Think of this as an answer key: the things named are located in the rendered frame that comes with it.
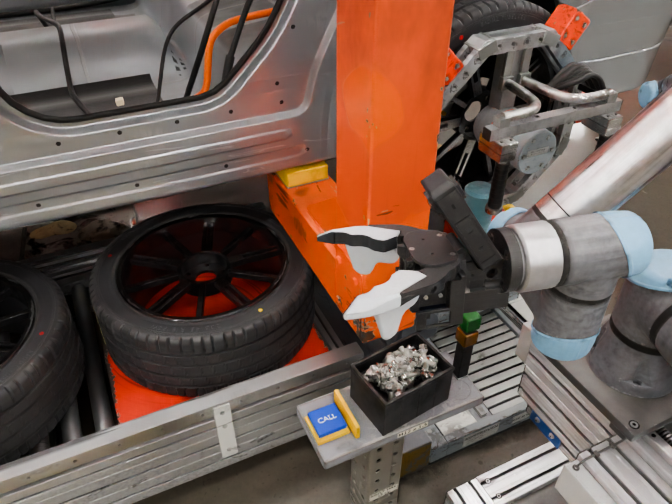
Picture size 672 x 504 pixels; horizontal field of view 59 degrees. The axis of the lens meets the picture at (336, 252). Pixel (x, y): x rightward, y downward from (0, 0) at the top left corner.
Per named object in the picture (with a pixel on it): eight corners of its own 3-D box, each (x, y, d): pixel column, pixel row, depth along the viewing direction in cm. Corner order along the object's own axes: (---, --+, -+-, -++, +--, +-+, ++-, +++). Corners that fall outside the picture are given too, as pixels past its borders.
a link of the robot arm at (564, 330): (560, 301, 82) (579, 237, 75) (604, 362, 73) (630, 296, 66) (506, 309, 81) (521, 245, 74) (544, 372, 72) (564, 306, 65)
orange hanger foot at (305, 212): (314, 197, 203) (312, 101, 181) (389, 289, 165) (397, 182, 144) (268, 208, 197) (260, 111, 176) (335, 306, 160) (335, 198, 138)
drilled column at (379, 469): (379, 482, 175) (387, 391, 150) (396, 512, 168) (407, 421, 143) (349, 496, 172) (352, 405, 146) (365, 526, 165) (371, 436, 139)
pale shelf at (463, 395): (444, 357, 159) (446, 349, 157) (483, 404, 147) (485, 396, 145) (296, 413, 144) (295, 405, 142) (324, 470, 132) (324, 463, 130)
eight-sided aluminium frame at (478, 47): (543, 181, 199) (585, 14, 166) (556, 191, 195) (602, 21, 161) (403, 220, 181) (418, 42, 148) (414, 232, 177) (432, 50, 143)
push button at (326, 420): (334, 407, 141) (334, 401, 140) (347, 430, 136) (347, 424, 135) (307, 418, 139) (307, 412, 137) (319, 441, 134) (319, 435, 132)
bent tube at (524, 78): (564, 76, 168) (573, 38, 161) (616, 102, 154) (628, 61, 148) (514, 86, 162) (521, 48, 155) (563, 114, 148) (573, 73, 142)
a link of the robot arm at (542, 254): (568, 241, 60) (530, 206, 67) (526, 247, 59) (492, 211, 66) (557, 301, 64) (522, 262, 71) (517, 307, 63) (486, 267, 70)
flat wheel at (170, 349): (238, 232, 229) (232, 179, 214) (357, 322, 190) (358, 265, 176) (71, 312, 194) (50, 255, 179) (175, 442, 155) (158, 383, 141)
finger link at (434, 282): (413, 313, 55) (465, 273, 61) (413, 299, 54) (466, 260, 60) (374, 294, 58) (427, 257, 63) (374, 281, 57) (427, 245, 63)
